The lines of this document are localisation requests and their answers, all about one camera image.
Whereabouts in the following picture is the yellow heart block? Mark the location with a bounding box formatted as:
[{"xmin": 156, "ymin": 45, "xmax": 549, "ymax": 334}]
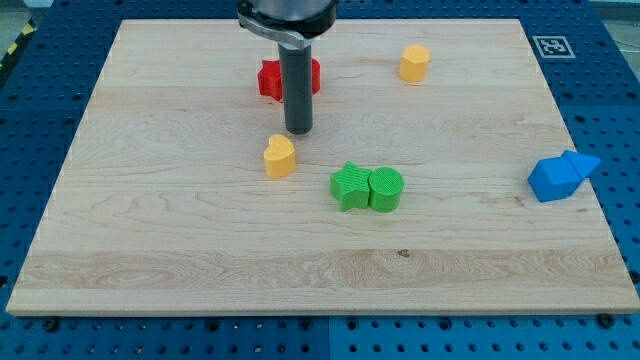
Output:
[{"xmin": 263, "ymin": 134, "xmax": 297, "ymax": 178}]

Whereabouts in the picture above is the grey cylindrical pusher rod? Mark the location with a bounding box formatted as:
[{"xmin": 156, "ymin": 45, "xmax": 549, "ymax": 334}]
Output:
[{"xmin": 278, "ymin": 44, "xmax": 313, "ymax": 135}]

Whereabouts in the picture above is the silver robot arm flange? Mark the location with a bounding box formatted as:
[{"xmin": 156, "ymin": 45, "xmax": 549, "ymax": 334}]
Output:
[{"xmin": 236, "ymin": 0, "xmax": 338, "ymax": 50}]

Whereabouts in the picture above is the green star block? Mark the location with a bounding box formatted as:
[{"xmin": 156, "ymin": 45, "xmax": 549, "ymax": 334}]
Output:
[{"xmin": 329, "ymin": 161, "xmax": 372, "ymax": 211}]

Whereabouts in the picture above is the red star block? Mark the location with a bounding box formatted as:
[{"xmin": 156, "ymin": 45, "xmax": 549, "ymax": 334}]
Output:
[{"xmin": 257, "ymin": 58, "xmax": 321, "ymax": 102}]

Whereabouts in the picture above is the green cylinder block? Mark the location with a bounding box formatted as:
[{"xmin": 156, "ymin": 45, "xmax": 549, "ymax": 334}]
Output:
[{"xmin": 369, "ymin": 167, "xmax": 404, "ymax": 213}]

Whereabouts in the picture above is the wooden board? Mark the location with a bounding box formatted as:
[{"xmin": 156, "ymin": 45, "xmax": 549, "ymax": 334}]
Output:
[{"xmin": 7, "ymin": 19, "xmax": 639, "ymax": 317}]

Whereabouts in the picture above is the yellow pentagon block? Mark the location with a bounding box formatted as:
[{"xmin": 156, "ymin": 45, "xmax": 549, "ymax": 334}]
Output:
[{"xmin": 398, "ymin": 45, "xmax": 431, "ymax": 83}]

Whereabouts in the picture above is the blue cube block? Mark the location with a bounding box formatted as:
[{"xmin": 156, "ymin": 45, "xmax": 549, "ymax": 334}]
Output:
[{"xmin": 527, "ymin": 157, "xmax": 583, "ymax": 202}]

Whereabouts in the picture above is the blue triangle block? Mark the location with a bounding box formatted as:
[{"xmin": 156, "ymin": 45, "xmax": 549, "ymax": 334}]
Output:
[{"xmin": 561, "ymin": 150, "xmax": 601, "ymax": 180}]

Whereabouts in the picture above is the white fiducial marker tag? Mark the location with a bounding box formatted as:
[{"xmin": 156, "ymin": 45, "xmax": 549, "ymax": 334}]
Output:
[{"xmin": 532, "ymin": 35, "xmax": 575, "ymax": 59}]

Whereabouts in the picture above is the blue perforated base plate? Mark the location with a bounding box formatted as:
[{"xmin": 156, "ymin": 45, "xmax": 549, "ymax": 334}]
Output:
[{"xmin": 1, "ymin": 0, "xmax": 639, "ymax": 359}]

